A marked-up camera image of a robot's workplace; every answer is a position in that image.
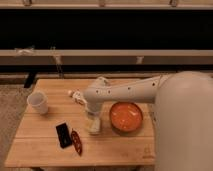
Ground white plastic cup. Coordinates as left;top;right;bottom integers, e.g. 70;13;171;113
27;91;48;115

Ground orange ceramic bowl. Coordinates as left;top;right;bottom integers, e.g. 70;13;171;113
109;102;143;132

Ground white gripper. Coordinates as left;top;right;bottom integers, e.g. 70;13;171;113
85;103;102;134

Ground black smartphone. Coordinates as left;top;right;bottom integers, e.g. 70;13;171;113
56;123;72;148

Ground black table leg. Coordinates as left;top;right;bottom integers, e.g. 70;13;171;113
24;72;37;88

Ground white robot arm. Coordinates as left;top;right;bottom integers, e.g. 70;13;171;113
83;71;213;171

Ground dark red oval object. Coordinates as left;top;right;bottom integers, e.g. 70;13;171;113
71;130;82;155

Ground grey metal rail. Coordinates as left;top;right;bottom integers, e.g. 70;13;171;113
0;49;213;66

